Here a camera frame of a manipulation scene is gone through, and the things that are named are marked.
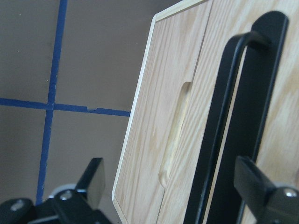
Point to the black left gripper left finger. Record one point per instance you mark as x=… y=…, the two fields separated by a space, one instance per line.
x=80 y=205

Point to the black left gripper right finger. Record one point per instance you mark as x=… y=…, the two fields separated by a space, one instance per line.
x=269 y=202

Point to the wooden drawer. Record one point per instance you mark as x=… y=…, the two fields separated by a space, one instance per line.
x=160 y=102
x=278 y=154

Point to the black drawer handle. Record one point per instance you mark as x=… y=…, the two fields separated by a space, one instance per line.
x=236 y=118

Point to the wooden drawer cabinet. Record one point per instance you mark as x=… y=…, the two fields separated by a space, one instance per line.
x=219 y=80

